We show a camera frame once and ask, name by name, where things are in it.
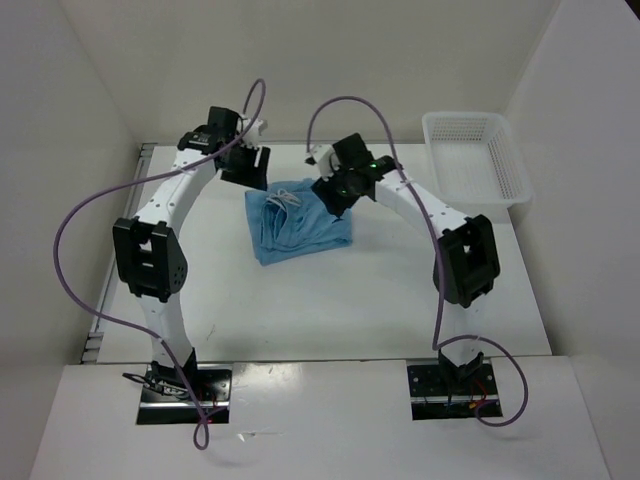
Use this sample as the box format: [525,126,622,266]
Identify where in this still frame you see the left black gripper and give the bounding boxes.
[220,140,270,191]

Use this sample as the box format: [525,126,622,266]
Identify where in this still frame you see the light blue shorts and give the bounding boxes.
[244,178,353,266]

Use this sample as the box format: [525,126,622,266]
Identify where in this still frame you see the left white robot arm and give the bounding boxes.
[112,107,270,400]

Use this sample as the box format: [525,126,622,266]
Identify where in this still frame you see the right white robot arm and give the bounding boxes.
[305,134,500,393]

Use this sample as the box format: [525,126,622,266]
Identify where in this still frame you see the white plastic basket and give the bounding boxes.
[421,111,533,209]

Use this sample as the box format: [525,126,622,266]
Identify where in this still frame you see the white drawstring cord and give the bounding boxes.
[265,187,303,209]

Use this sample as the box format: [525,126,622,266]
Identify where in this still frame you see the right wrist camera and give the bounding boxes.
[305,145,340,181]

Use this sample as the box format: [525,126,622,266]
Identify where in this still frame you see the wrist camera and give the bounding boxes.
[237,114,268,148]
[305,145,340,181]

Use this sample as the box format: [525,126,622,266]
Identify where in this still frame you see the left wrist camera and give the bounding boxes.
[237,114,268,148]

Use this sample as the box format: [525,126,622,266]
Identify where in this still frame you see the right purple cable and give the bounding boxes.
[305,95,529,427]

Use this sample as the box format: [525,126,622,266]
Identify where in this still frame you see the purple cable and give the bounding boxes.
[305,95,529,427]
[52,78,267,451]

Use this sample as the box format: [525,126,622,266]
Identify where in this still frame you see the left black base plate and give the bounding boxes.
[124,363,232,426]

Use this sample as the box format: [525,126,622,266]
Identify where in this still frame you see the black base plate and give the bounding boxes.
[124,363,232,426]
[406,359,502,421]

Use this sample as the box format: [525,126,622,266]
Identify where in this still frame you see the aluminium table edge rail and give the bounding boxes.
[80,143,156,365]

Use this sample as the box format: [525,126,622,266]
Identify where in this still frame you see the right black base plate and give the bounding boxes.
[406,359,502,421]

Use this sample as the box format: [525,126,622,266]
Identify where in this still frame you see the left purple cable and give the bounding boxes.
[52,78,267,451]

